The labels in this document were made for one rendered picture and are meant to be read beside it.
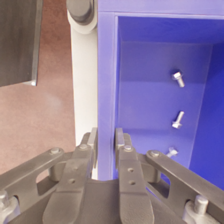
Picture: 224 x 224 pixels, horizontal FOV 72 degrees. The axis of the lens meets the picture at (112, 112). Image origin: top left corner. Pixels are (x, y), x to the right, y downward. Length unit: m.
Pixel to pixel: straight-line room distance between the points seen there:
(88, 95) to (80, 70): 0.04
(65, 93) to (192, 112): 0.99
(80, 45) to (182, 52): 0.14
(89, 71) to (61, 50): 0.89
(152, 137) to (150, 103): 0.05
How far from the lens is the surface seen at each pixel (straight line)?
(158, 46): 0.21
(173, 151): 0.24
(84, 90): 0.25
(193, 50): 0.22
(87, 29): 0.24
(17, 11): 1.02
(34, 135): 1.33
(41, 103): 1.22
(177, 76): 0.20
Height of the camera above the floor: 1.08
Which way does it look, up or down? 73 degrees down
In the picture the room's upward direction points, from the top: 180 degrees counter-clockwise
